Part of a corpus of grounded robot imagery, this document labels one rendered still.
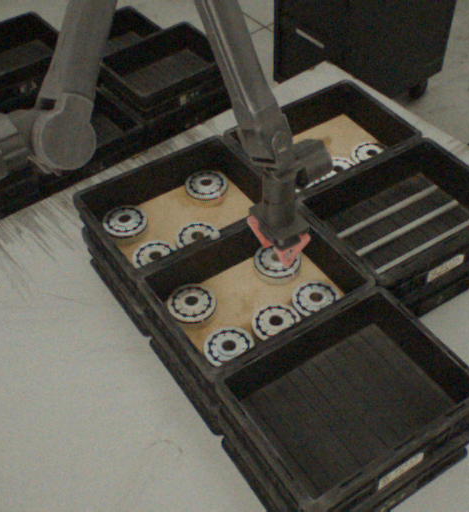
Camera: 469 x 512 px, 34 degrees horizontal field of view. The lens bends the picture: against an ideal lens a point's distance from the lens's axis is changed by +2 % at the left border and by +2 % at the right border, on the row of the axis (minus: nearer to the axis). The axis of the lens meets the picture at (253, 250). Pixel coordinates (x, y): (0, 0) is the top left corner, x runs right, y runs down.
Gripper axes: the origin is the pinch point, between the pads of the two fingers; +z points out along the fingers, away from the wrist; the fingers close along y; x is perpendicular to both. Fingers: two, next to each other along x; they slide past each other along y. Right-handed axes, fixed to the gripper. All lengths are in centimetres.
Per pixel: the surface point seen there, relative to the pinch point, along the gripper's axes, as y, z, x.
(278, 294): 8.0, 23.3, -6.5
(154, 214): 45, 23, 3
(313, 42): 135, 61, -116
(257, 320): 2.8, 20.6, 2.6
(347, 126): 45, 22, -56
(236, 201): 37.9, 22.9, -15.5
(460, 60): 135, 102, -206
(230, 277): 18.1, 23.3, -0.7
